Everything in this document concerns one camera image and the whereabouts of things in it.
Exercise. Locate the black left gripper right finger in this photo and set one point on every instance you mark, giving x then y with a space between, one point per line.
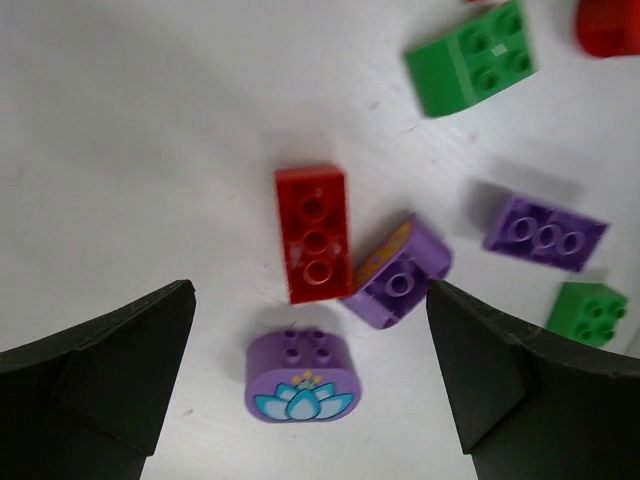
530 404

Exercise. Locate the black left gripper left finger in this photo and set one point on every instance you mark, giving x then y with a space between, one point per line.
89 402

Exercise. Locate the red 2x4 lego brick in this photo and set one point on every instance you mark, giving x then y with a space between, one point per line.
312 207

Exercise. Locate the green 2x2 lego brick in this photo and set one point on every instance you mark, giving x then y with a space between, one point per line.
587 313

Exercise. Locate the purple 2x4 lego brick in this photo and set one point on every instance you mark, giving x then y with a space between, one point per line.
532 230

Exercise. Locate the purple curved lego brick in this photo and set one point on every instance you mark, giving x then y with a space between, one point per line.
395 277

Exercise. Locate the purple flower lego brick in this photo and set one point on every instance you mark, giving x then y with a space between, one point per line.
300 376

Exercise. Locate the green sloped lego brick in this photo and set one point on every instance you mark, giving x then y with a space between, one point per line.
473 62

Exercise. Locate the red round lego piece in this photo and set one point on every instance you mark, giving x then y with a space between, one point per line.
608 28

